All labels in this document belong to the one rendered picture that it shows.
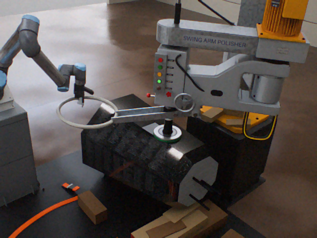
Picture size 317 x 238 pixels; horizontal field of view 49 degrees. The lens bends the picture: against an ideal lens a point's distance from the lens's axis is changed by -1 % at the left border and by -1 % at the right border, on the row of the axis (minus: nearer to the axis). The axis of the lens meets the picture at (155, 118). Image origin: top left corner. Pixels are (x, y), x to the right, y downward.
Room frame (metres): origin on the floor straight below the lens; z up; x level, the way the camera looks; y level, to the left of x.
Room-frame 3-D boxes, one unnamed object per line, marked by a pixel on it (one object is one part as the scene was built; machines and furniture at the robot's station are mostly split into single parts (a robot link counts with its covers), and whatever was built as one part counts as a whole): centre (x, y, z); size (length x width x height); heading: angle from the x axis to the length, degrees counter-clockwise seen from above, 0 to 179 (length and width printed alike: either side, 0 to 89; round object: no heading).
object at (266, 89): (2.20, -0.75, 1.34); 0.19 x 0.19 x 0.20
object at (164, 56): (2.22, -0.01, 1.37); 0.08 x 0.03 x 0.28; 80
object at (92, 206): (2.24, 0.50, 0.07); 0.30 x 0.12 x 0.12; 41
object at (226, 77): (2.24, -0.48, 1.30); 0.74 x 0.23 x 0.49; 80
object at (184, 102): (2.18, -0.20, 1.20); 0.15 x 0.10 x 0.15; 80
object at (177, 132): (2.32, -0.10, 0.84); 0.21 x 0.21 x 0.01
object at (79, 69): (2.63, 0.63, 1.18); 0.10 x 0.09 x 0.12; 97
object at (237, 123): (2.61, -0.71, 0.80); 0.20 x 0.10 x 0.05; 81
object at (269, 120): (2.85, -0.71, 0.37); 0.66 x 0.66 x 0.74; 43
